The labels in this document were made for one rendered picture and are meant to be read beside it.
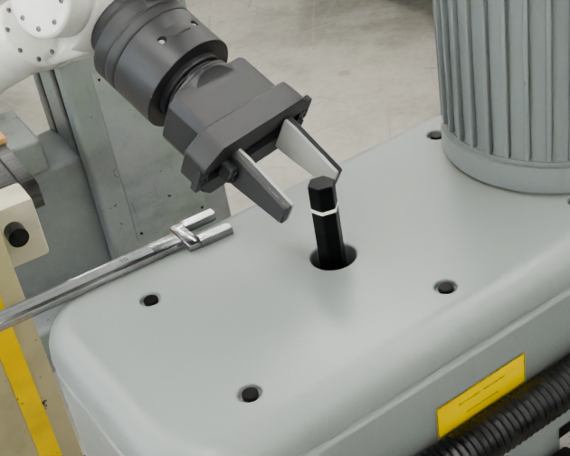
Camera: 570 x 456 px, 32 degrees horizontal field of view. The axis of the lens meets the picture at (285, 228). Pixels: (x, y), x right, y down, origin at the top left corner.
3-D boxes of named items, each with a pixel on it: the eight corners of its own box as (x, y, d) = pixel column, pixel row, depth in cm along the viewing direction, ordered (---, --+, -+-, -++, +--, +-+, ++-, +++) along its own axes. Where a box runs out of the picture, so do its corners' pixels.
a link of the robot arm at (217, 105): (294, 150, 85) (199, 66, 88) (324, 72, 77) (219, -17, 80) (188, 222, 78) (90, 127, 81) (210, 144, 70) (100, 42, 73)
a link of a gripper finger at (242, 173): (286, 223, 75) (230, 172, 77) (296, 199, 73) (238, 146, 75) (271, 234, 75) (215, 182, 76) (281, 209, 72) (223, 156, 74)
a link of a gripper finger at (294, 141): (338, 168, 76) (282, 118, 77) (327, 194, 78) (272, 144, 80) (352, 159, 77) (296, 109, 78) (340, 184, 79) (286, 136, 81)
